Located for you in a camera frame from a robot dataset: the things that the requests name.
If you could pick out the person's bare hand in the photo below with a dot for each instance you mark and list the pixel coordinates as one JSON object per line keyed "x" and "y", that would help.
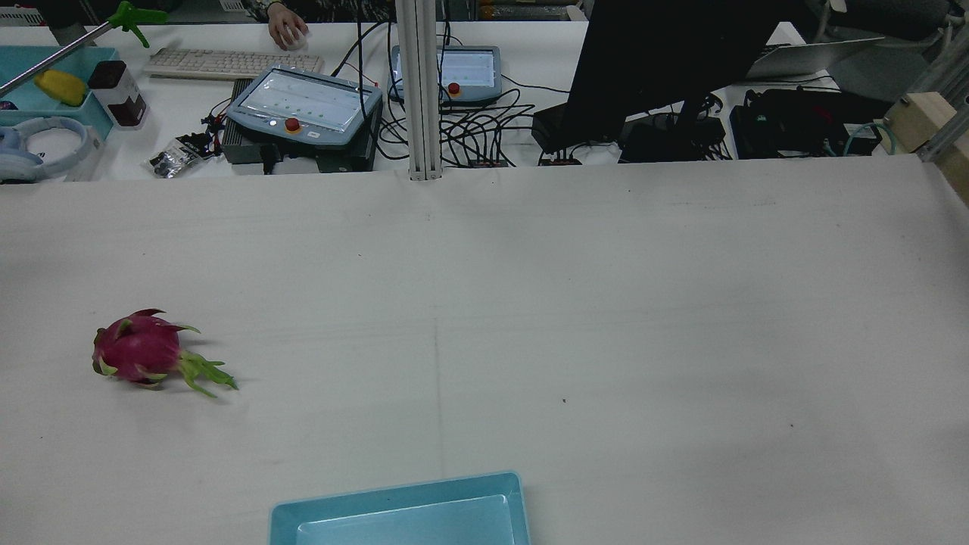
{"x": 281, "y": 23}

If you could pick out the white computer mouse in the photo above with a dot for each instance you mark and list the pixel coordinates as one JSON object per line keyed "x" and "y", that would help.
{"x": 297, "y": 41}

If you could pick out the white computer keyboard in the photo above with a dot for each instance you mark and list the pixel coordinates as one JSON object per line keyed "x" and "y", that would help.
{"x": 227, "y": 63}

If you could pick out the grey teach pendant, large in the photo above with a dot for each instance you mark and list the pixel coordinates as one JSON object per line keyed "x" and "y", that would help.
{"x": 303, "y": 106}

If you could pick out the grabber stick with green head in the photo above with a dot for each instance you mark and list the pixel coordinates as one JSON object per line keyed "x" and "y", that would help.
{"x": 136, "y": 17}

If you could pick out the clear bag of black parts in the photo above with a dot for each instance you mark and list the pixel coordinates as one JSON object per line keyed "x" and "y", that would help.
{"x": 176, "y": 155}

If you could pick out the dark jar with white label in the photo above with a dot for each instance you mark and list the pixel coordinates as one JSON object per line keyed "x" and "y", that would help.
{"x": 119, "y": 94}

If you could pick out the grey teach pendant, small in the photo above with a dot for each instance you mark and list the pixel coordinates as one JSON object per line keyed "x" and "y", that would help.
{"x": 473, "y": 72}

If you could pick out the yellow fruit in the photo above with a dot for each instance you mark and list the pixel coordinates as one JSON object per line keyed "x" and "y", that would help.
{"x": 60, "y": 87}

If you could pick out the teal storage bin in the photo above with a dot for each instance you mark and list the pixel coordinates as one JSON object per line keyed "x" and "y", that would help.
{"x": 23, "y": 64}

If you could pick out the light blue headphones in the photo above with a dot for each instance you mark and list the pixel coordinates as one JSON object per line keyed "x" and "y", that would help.
{"x": 42, "y": 130}

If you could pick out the black adapter box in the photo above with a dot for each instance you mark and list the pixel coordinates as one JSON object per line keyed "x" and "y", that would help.
{"x": 549, "y": 125}

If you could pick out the pink dragon fruit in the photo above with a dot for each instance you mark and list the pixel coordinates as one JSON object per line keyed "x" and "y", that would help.
{"x": 140, "y": 350}

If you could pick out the black Huawei monitor with stand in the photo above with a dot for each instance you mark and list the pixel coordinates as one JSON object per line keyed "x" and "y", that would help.
{"x": 666, "y": 60}

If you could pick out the black power box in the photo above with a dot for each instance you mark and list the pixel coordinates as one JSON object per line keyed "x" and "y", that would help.
{"x": 666, "y": 140}

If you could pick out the light blue plastic tray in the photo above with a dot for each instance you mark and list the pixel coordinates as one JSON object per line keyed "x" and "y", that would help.
{"x": 409, "y": 515}

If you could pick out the black case with red logo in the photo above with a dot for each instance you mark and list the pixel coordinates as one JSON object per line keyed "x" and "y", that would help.
{"x": 795, "y": 121}

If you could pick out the wooden block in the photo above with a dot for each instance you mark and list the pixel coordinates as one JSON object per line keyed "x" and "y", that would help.
{"x": 920, "y": 121}

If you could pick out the aluminium profile post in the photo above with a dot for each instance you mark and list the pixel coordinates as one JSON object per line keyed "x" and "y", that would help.
{"x": 420, "y": 83}

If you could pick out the aluminium frame rail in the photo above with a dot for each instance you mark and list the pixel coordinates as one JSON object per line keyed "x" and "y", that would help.
{"x": 950, "y": 163}

